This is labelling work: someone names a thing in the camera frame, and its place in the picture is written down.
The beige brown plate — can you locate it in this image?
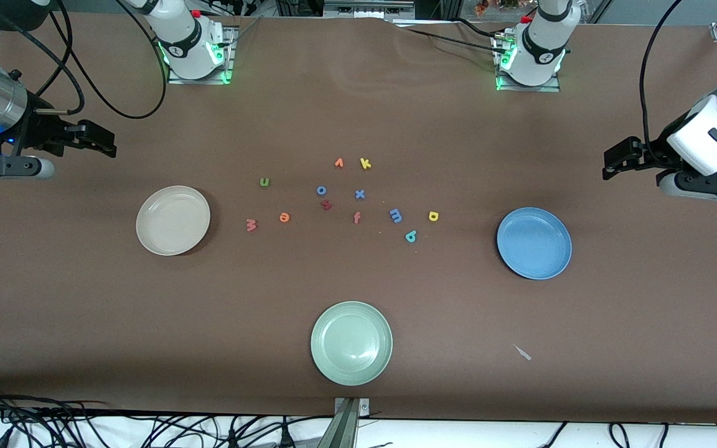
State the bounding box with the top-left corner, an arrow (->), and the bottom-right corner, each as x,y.
136,185 -> 211,256

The blue plate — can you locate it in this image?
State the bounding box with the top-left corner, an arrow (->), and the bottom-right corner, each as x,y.
497,207 -> 573,280

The brown table cover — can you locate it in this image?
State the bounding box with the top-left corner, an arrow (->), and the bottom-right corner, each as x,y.
0,12 -> 717,425

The dark equipment rack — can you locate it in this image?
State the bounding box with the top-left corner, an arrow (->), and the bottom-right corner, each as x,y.
274,0 -> 416,19

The pale green plate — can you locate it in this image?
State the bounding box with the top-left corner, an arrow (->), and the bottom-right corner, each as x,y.
311,301 -> 393,386

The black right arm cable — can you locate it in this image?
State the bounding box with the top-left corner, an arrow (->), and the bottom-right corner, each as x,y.
35,0 -> 168,120

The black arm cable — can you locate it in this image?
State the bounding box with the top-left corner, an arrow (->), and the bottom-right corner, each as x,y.
35,0 -> 168,120
639,0 -> 683,150

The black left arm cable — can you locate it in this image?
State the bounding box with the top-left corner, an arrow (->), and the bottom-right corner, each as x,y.
639,0 -> 683,150

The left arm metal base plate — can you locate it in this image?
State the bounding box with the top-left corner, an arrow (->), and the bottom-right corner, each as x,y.
494,31 -> 562,93

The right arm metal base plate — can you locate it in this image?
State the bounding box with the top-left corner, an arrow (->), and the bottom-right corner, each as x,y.
167,25 -> 237,85

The black cable lying on table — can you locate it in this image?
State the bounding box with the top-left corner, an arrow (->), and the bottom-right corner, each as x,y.
393,20 -> 504,54

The black cable bundle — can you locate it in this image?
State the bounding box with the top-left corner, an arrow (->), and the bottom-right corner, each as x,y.
0,383 -> 334,448

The aluminium bracket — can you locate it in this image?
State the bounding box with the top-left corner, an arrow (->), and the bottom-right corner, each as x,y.
318,397 -> 372,448

